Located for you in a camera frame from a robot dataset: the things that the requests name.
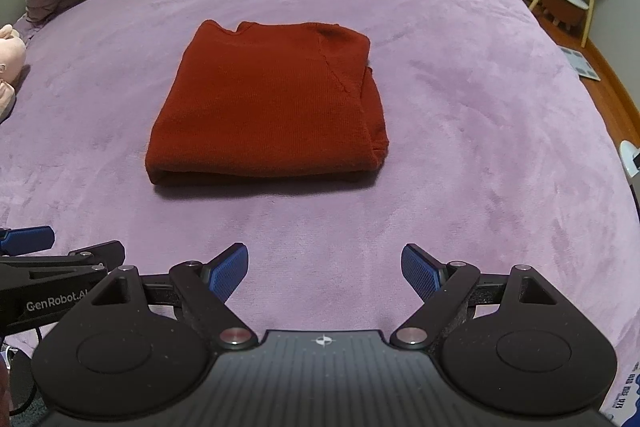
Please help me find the rust red knit sweater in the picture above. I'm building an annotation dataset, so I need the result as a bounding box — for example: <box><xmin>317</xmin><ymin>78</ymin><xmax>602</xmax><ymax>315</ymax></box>
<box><xmin>145</xmin><ymin>20</ymin><xmax>390</xmax><ymax>186</ymax></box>

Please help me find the lilac bed sheet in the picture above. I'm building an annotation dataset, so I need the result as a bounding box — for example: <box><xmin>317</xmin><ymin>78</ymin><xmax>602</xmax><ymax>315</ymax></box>
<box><xmin>1</xmin><ymin>0</ymin><xmax>639</xmax><ymax>373</ymax></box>

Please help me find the white bathroom scale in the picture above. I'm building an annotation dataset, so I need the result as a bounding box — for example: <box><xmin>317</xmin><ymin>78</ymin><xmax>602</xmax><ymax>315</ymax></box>
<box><xmin>560</xmin><ymin>46</ymin><xmax>601</xmax><ymax>81</ymax></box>

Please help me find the brown round footstool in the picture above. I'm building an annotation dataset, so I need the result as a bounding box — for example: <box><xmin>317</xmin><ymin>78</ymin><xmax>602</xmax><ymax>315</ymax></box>
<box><xmin>540</xmin><ymin>0</ymin><xmax>588</xmax><ymax>29</ymax></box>

